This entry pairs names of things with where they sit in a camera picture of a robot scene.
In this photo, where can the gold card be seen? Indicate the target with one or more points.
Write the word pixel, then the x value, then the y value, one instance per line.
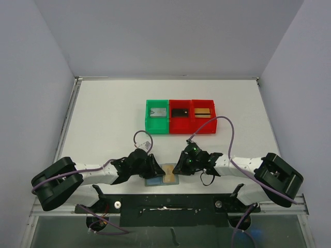
pixel 169 177
pixel 202 113

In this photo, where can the left aluminium side rail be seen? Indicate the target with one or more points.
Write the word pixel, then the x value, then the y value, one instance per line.
pixel 68 117

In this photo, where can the green plastic bin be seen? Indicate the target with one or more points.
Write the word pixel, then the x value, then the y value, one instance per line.
pixel 157 126

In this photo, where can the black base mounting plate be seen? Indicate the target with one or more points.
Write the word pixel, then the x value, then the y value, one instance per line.
pixel 171 210

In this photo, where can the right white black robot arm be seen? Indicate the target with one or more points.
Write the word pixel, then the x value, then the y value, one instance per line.
pixel 274 179

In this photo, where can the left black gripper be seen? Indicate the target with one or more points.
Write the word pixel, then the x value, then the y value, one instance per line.
pixel 154 170

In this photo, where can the right red plastic bin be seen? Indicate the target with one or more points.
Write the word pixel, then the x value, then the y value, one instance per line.
pixel 209 128

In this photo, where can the red plastic bin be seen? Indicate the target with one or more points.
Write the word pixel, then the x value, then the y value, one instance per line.
pixel 180 125
pixel 209 128

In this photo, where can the silver grey card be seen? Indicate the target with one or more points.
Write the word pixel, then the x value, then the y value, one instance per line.
pixel 158 112

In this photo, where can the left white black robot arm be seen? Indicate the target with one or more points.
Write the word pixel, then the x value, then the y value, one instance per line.
pixel 57 183

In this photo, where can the middle red plastic bin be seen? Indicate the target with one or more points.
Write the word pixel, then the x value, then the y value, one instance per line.
pixel 180 125

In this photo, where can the aluminium frame rail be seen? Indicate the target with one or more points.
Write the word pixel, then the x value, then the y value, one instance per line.
pixel 270 208

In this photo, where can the green card holder wallet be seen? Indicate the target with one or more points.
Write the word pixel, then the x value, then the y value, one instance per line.
pixel 158 181

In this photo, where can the black card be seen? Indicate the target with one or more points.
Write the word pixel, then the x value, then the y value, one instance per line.
pixel 180 113

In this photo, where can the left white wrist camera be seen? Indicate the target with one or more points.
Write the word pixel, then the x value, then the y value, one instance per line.
pixel 146 146

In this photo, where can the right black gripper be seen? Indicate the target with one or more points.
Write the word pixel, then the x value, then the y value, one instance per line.
pixel 182 164

